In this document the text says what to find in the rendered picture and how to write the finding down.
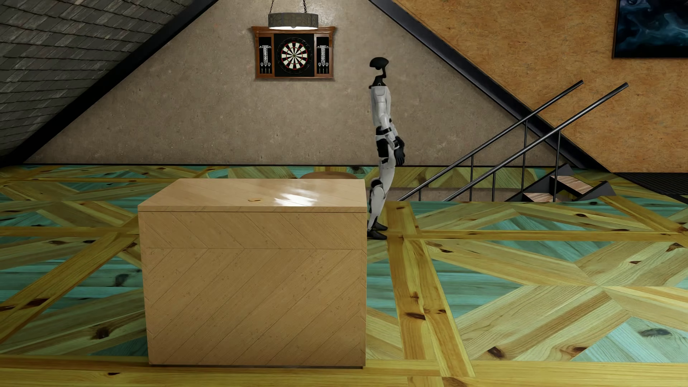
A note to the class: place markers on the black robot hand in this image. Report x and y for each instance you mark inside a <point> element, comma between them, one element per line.
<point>399,152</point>

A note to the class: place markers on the round wooden chair seat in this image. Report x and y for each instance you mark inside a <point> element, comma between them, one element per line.
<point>328,175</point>

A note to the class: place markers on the white humanoid robot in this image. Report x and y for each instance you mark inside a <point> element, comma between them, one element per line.
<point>381,110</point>

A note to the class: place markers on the black metal stair railing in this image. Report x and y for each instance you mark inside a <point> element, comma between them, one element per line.
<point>537,142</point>
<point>486,145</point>

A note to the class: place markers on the dartboard in wooden cabinet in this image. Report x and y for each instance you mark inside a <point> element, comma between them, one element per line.
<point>294,54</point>

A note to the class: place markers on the wooden stair steps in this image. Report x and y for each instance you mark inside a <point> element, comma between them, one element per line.
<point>564,187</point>

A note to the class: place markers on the round hanging ceiling lamp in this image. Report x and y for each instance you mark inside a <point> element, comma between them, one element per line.
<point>293,21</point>

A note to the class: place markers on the light wooden box cabinet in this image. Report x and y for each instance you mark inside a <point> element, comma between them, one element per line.
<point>252,274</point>

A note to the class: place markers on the dark blue framed painting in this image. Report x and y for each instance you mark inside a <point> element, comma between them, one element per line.
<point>651,28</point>

